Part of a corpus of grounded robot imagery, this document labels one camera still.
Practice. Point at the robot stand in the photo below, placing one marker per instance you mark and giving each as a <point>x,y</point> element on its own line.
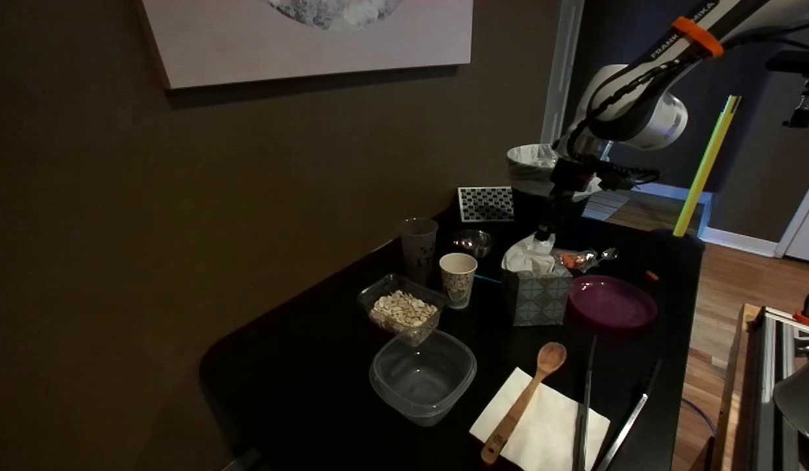
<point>764,392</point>

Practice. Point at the patterned paper cup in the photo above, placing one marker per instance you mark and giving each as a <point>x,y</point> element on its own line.
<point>458,281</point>

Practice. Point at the heap of pale seeds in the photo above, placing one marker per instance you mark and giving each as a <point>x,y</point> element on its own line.
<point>404,311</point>

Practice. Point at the camera on mount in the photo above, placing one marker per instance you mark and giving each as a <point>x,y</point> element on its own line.
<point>800,72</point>

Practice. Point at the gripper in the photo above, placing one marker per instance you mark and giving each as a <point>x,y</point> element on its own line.
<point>571,178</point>

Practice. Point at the yellow-green stick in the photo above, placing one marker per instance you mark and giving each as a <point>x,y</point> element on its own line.
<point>705,167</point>

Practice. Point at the trash bin with white liner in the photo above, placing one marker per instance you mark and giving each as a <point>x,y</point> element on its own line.
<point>529,163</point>

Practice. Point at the empty clear plastic container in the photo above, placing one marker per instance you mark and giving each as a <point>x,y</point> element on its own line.
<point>423,379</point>

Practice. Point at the wall canvas picture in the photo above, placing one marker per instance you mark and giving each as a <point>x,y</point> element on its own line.
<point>313,46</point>

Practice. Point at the blue straw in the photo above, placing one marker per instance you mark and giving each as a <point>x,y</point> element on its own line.
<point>487,279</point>

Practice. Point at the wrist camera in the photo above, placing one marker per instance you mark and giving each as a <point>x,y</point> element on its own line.
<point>624,176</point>

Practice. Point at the patterned tissue box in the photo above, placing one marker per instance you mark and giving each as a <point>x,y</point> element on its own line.
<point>539,297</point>

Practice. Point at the clear bag of orange snacks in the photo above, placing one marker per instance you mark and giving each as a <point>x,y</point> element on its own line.
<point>576,260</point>

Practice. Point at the checkerboard calibration board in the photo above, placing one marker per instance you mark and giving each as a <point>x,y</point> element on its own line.
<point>486,204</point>

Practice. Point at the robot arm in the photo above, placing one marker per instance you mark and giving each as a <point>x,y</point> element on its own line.
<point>640,98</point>

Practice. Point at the wooden spoon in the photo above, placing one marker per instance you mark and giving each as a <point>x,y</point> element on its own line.
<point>523,402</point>

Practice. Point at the white paper napkin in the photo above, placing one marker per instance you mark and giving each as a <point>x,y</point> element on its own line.
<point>555,432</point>

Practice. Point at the metal tongs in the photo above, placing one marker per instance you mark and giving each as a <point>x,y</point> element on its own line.
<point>584,405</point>

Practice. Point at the dark translucent plastic cup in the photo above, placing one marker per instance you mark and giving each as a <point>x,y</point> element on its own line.
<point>419,248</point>

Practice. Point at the clear container with seeds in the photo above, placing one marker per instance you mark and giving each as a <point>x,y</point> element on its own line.
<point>378,294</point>

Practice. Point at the white tissue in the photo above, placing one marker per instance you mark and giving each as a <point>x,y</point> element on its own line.
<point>527,256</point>

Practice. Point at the purple plate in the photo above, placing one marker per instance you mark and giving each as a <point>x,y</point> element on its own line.
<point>612,303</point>

